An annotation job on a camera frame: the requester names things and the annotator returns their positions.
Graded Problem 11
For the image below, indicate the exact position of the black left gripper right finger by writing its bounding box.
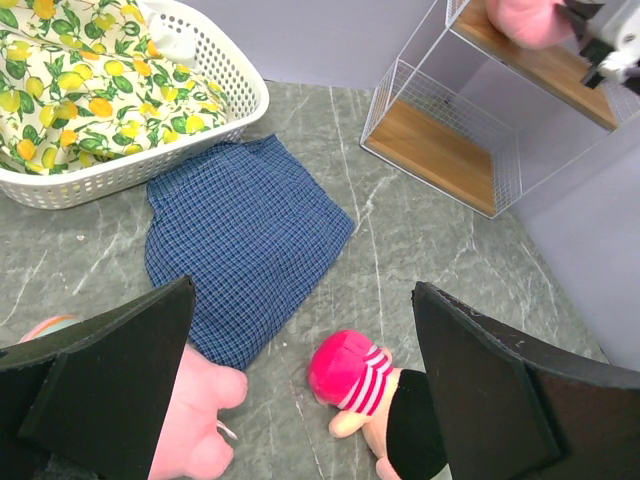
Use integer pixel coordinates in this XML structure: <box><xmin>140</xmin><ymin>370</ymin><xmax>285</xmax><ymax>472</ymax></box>
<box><xmin>412</xmin><ymin>282</ymin><xmax>639</xmax><ymax>479</ymax></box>

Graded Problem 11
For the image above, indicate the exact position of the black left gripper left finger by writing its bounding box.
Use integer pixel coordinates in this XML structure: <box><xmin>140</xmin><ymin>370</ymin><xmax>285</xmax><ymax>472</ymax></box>
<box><xmin>1</xmin><ymin>276</ymin><xmax>195</xmax><ymax>479</ymax></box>

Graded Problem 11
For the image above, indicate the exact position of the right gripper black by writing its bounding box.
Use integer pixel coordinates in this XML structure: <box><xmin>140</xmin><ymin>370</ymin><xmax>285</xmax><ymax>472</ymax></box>
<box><xmin>557</xmin><ymin>0</ymin><xmax>639</xmax><ymax>90</ymax></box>

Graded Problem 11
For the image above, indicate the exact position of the pink pig plush striped shirt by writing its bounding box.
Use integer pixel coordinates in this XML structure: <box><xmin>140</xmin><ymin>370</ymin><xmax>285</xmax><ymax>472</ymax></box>
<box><xmin>485</xmin><ymin>0</ymin><xmax>573</xmax><ymax>50</ymax></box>

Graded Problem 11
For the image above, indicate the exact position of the black-haired doll pink skirt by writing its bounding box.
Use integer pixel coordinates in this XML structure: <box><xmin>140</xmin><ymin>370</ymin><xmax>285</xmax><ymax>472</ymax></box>
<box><xmin>308</xmin><ymin>330</ymin><xmax>448</xmax><ymax>479</ymax></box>

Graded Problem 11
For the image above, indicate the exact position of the blue checkered cloth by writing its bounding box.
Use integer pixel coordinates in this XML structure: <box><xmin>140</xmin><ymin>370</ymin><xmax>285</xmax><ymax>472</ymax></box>
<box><xmin>145</xmin><ymin>136</ymin><xmax>354</xmax><ymax>370</ymax></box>

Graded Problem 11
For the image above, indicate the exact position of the lemon print cloth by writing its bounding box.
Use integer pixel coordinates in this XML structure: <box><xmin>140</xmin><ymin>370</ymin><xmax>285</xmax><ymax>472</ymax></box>
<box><xmin>1</xmin><ymin>1</ymin><xmax>228</xmax><ymax>175</ymax></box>

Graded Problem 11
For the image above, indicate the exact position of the white plastic laundry basket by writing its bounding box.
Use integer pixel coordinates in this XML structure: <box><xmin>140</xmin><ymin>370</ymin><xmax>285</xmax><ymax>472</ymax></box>
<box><xmin>1</xmin><ymin>1</ymin><xmax>269</xmax><ymax>210</ymax></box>

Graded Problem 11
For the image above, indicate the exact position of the white wire wooden shelf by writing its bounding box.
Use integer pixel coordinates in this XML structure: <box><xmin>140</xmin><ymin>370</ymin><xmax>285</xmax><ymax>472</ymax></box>
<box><xmin>360</xmin><ymin>1</ymin><xmax>639</xmax><ymax>218</ymax></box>

